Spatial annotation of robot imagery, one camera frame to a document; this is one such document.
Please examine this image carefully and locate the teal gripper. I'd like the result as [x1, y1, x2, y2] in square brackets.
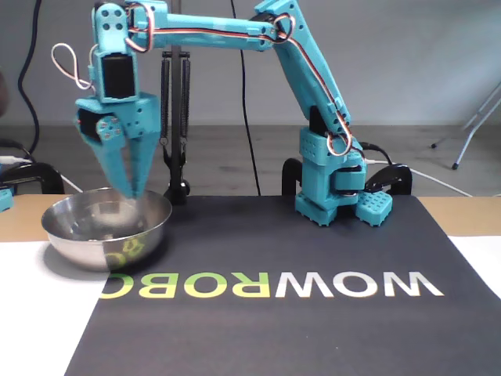
[74, 92, 162, 200]

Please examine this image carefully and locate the metal bowl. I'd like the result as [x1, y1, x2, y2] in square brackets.
[41, 186, 173, 273]

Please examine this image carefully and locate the black table clamp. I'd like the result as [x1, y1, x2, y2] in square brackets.
[363, 163, 413, 196]
[0, 162, 66, 196]
[281, 157, 305, 196]

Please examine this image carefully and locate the small teal printed block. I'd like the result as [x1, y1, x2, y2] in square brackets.
[0, 186, 15, 213]

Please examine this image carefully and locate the black mat with WOWROBO print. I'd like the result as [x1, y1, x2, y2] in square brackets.
[64, 194, 501, 376]

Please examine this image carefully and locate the white tripod leg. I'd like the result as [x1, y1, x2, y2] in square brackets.
[430, 80, 501, 170]

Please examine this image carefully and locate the thin black hanging cable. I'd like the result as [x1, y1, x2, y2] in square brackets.
[229, 0, 262, 196]

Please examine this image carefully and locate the dark blue hanging cable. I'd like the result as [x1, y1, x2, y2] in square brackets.
[17, 0, 43, 161]

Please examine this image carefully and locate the black power cable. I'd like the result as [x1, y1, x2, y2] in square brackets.
[358, 141, 395, 168]

